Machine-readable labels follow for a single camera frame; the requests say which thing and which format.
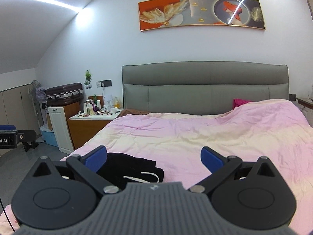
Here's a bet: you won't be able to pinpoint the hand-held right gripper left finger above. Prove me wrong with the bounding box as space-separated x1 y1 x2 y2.
33 146 120 194

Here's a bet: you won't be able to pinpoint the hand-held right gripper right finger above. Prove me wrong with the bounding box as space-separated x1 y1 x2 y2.
189 146 279 194

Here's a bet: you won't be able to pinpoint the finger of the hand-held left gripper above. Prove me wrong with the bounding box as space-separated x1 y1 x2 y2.
17 129 37 143

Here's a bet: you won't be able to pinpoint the black pants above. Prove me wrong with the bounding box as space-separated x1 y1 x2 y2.
97 152 164 189

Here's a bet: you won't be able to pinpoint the blue plastic storage bin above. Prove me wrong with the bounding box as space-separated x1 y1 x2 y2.
40 124 59 147

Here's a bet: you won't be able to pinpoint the pink and cream blanket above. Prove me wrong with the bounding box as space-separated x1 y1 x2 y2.
0 99 313 235

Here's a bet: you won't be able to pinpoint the wooden nightstand with white top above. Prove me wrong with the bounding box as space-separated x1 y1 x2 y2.
67 109 124 150

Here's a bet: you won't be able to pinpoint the white cabinet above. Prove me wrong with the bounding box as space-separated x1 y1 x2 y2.
47 106 75 155

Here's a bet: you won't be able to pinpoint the beige wardrobe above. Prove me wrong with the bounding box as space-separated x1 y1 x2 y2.
0 83 38 130

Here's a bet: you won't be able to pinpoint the white standing fan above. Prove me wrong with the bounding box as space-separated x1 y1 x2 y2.
28 80 47 143

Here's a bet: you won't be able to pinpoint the group of cosmetic bottles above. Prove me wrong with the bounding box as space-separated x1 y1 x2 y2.
77 96 123 117

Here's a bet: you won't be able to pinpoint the brown suitcase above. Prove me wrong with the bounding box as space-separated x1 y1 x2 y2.
45 83 84 107

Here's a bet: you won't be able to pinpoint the brown pillow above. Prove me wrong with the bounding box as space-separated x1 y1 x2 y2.
117 108 150 118

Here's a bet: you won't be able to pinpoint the magenta pillow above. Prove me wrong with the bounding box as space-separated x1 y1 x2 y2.
233 98 252 109

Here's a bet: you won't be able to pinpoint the grey padded headboard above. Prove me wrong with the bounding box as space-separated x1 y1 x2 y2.
121 61 290 116

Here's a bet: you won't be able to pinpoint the small potted plant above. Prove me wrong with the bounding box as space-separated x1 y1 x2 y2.
84 70 94 89

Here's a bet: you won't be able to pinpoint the dark wooden side table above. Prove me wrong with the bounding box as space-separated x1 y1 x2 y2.
295 97 313 109

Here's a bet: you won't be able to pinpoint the thin black cable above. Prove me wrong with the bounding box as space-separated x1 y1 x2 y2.
0 196 15 233

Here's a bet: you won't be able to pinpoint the framed feather wall painting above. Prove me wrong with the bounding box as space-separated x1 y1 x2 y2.
138 0 266 32

